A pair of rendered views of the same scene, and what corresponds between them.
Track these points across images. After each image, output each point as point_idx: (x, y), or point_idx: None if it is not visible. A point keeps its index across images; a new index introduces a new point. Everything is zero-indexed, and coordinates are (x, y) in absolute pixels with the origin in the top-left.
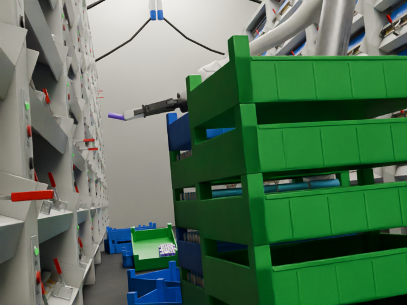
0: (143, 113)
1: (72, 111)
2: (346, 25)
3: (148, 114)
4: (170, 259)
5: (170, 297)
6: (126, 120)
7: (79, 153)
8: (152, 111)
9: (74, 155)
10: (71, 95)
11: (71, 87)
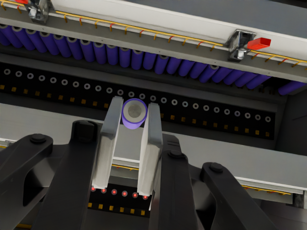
0: (161, 152)
1: (98, 120)
2: None
3: (82, 153)
4: None
5: None
6: (116, 97)
7: (171, 7)
8: (223, 191)
9: (253, 12)
10: (209, 157)
11: (243, 174)
